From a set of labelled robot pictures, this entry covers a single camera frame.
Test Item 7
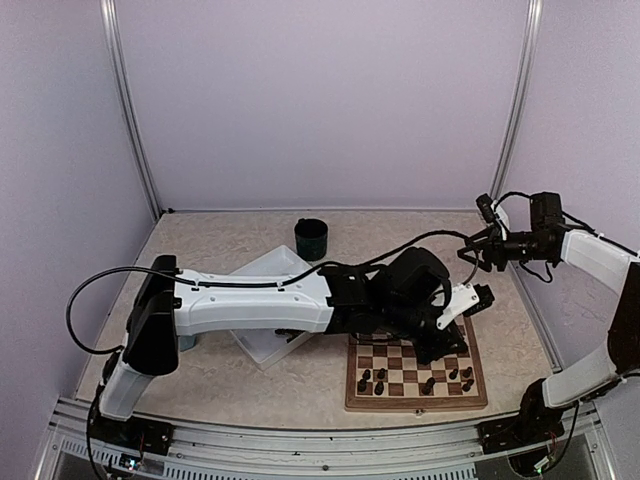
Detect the left aluminium frame post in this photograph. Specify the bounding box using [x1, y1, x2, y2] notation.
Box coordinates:
[100, 0, 163, 221]

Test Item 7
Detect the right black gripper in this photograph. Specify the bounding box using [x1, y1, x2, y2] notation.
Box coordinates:
[459, 224, 553, 272]

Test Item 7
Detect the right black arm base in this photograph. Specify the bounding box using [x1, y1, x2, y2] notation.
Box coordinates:
[477, 379, 568, 454]

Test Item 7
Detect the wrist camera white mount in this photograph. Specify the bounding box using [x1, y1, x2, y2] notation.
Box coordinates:
[435, 284, 495, 330]
[476, 194, 510, 240]

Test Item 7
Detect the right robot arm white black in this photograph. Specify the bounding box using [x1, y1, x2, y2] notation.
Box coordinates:
[458, 192, 639, 444]

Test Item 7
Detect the wooden chess board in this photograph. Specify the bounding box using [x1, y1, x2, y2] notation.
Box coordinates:
[345, 317, 488, 413]

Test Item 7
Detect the dark chess piece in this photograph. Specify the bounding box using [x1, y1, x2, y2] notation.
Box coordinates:
[422, 377, 436, 395]

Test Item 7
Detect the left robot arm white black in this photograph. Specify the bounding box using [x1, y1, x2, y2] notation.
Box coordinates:
[98, 247, 479, 445]

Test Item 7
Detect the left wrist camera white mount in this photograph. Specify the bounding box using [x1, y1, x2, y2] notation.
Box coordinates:
[435, 284, 495, 330]

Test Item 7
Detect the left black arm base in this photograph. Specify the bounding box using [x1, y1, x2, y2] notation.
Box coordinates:
[89, 415, 174, 456]

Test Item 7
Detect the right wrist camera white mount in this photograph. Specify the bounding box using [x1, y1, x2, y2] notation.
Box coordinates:
[476, 194, 510, 240]

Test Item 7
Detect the dark green cup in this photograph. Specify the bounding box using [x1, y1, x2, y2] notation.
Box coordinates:
[294, 218, 329, 262]

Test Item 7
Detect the white divided plastic tray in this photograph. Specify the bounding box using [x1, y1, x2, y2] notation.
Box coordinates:
[231, 245, 311, 371]

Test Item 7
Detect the dark piece corner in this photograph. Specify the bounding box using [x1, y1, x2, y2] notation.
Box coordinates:
[462, 379, 474, 392]

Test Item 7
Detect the light blue cup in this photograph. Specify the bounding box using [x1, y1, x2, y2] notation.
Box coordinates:
[179, 336, 197, 352]

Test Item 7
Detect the right aluminium frame post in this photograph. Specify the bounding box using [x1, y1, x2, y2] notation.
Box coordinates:
[490, 0, 544, 197]

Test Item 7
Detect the aluminium frame post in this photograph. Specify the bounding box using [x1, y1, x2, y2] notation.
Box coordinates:
[490, 0, 544, 197]
[100, 0, 163, 221]

